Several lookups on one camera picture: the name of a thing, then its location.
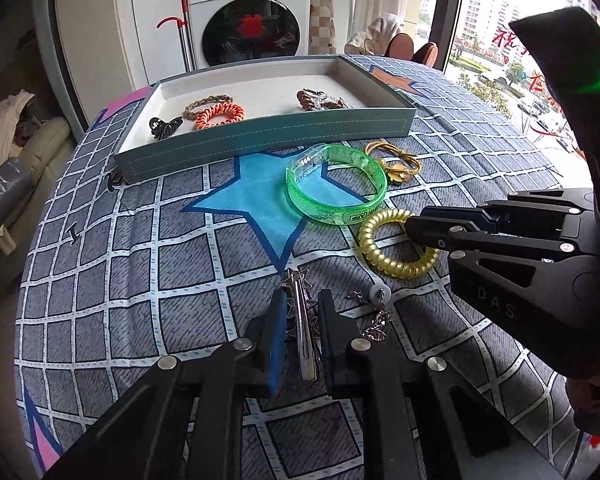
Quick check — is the grey checked star tablecloth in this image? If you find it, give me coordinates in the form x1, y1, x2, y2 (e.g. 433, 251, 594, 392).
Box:
15, 55, 596, 480

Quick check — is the brown hair clip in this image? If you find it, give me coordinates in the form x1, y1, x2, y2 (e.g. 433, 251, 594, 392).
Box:
296, 89, 331, 112

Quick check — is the green translucent bracelet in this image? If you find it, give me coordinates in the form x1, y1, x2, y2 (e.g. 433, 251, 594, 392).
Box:
286, 144, 388, 225

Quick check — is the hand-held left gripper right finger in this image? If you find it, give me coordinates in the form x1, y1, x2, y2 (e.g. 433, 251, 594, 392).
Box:
316, 288, 568, 480

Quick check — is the beige tote bag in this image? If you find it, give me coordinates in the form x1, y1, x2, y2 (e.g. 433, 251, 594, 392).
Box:
345, 32, 381, 56

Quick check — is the person's right hand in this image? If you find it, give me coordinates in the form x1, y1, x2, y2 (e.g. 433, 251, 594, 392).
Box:
565, 375, 600, 442

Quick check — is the grey plastic-wrapped bar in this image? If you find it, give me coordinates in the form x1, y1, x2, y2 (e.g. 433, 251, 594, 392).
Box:
0, 157, 34, 244

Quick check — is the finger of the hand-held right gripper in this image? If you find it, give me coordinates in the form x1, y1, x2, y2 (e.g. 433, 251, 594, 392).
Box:
436, 234, 600, 377
405, 188, 597, 252

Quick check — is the gold spiral hair tie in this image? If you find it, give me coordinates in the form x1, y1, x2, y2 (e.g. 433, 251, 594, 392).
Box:
357, 209, 440, 278

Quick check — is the red-handled mop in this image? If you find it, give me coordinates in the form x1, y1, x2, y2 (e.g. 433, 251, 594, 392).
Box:
157, 0, 196, 73

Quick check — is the white front-load washing machine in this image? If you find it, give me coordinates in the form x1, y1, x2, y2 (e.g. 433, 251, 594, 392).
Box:
184, 0, 313, 71

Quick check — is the yellow hair tie with charm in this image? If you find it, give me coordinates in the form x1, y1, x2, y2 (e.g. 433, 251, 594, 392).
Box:
364, 141, 423, 183

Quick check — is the clear bead bracelet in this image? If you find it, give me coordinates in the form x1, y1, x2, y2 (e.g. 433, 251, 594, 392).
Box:
312, 91, 355, 110

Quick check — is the pile of cream clothes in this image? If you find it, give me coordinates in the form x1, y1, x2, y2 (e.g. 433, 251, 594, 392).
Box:
0, 89, 37, 161

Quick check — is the orange chair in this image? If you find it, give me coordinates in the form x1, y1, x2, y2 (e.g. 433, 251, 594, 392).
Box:
412, 41, 438, 68
387, 32, 415, 61

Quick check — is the silver metal hair clip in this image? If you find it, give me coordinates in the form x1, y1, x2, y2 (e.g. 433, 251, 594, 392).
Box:
280, 267, 323, 383

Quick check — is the silver chain with white bead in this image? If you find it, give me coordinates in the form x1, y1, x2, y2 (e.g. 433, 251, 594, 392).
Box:
347, 284, 393, 343

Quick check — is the grey tray with cream lining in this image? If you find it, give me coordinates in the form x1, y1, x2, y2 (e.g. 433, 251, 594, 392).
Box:
112, 54, 417, 187

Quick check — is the white towel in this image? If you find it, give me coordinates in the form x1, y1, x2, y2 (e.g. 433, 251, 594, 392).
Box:
367, 13, 403, 41

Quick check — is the beige checked hanging cloth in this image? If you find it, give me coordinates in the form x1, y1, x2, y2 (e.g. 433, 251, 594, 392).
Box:
310, 0, 338, 56

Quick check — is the orange spiral hair tie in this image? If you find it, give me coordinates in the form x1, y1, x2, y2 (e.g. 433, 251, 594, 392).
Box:
195, 102, 246, 131

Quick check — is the black hair claw clip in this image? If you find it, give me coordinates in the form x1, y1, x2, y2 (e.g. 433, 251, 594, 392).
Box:
148, 116, 184, 141

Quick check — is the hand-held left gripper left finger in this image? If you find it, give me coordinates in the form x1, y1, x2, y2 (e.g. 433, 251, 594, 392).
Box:
45, 289, 290, 480

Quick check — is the beige braided bracelet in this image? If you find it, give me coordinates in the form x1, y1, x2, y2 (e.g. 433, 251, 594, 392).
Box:
183, 94, 233, 120

